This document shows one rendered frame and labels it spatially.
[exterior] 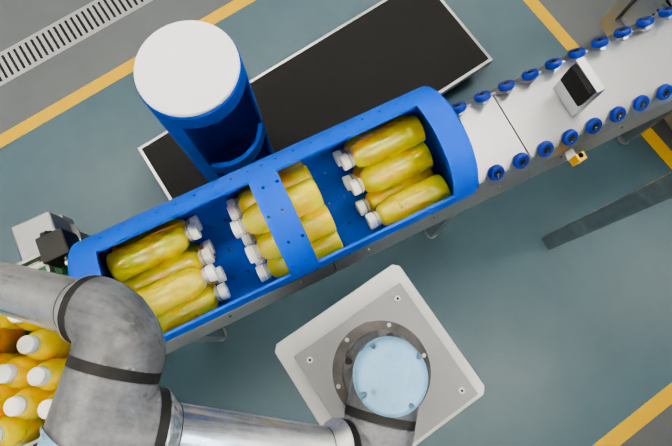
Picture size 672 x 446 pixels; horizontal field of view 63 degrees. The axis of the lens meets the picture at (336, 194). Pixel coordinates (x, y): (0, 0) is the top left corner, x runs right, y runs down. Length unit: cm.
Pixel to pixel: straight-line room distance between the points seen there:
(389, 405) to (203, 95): 92
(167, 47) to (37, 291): 87
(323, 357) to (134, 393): 47
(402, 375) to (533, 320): 161
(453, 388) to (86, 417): 67
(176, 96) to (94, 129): 129
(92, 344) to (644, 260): 232
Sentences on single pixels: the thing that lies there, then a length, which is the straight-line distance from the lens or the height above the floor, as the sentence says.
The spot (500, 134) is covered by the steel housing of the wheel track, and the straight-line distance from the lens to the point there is 157.
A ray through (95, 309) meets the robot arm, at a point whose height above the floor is 164.
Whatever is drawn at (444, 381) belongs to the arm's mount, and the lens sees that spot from 114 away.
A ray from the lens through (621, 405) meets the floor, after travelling 260.
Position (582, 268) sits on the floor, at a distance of 257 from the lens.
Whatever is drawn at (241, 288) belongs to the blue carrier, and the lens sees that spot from 137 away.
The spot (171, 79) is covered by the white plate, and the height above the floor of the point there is 104.
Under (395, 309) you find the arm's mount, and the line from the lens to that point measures 113.
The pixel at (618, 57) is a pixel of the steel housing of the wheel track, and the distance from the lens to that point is 179.
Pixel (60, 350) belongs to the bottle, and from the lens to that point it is 147.
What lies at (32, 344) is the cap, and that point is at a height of 110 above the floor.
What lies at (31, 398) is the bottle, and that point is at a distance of 143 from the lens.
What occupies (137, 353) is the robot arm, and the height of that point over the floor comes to 164.
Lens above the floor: 233
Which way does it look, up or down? 75 degrees down
